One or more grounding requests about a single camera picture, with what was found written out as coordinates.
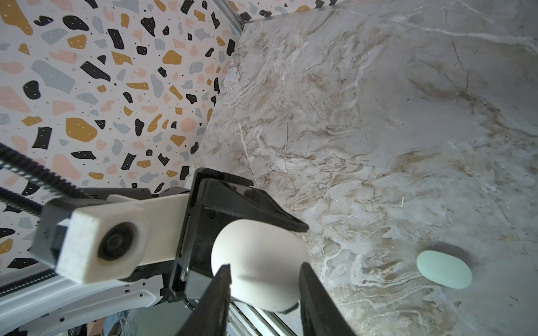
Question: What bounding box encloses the black corrugated cable conduit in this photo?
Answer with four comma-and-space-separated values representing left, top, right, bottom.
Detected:
0, 142, 91, 217

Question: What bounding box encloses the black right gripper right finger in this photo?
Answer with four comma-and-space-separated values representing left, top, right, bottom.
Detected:
299, 263, 355, 336

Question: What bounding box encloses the left aluminium corner post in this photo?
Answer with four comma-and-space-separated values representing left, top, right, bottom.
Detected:
212, 0, 245, 33

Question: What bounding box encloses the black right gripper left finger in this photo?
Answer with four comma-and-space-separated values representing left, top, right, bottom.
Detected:
177, 264, 232, 336

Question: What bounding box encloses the mint green earbud case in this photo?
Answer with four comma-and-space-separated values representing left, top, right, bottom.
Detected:
416, 250, 473, 289

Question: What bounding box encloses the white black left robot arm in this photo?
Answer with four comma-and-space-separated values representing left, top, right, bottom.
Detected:
1, 168, 310, 335

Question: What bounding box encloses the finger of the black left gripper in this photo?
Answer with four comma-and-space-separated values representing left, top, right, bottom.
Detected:
184, 168, 309, 300

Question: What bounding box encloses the white earbud case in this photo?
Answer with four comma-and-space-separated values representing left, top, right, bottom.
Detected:
211, 219, 310, 312

